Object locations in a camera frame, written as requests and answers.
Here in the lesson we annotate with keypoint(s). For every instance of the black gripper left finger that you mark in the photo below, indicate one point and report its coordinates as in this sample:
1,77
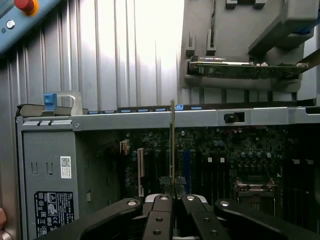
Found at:
160,220

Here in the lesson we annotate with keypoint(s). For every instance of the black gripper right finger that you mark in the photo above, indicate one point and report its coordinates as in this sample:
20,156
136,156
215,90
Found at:
200,222

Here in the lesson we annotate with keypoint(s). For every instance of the black RAM slot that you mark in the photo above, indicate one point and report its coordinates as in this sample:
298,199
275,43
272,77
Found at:
209,175
221,175

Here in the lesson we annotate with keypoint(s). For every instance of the person's hand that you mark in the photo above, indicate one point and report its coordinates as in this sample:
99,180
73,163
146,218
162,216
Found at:
2,217

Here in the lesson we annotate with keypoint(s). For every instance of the white expansion slot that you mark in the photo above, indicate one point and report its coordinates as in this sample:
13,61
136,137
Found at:
140,172

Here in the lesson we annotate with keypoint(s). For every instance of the blue expansion slot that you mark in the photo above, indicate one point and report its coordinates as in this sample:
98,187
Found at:
187,170

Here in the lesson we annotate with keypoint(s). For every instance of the metal CPU socket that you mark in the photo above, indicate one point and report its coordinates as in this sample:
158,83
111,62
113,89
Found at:
256,188

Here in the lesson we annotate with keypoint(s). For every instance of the white board connector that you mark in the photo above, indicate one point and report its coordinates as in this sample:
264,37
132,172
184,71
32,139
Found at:
124,148

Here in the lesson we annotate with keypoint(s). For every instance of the dark green motherboard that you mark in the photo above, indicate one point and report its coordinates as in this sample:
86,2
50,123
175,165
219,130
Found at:
250,145

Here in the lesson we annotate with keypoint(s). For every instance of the grey metal PC case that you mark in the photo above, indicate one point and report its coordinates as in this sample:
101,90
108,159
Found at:
150,122

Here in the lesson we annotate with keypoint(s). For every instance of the grey power supply unit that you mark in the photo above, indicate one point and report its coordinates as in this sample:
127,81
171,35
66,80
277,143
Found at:
47,155

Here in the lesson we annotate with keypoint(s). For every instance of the black graphics card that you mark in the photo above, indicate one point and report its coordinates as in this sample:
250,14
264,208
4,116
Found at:
240,70

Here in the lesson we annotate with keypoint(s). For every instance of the blue plastic case latch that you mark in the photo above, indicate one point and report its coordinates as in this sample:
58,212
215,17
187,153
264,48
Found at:
50,101

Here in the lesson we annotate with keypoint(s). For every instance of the grey parts rack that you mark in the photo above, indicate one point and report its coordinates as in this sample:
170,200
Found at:
232,30

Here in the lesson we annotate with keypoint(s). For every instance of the blue-grey teach pendant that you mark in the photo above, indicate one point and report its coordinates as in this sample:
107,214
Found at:
17,27

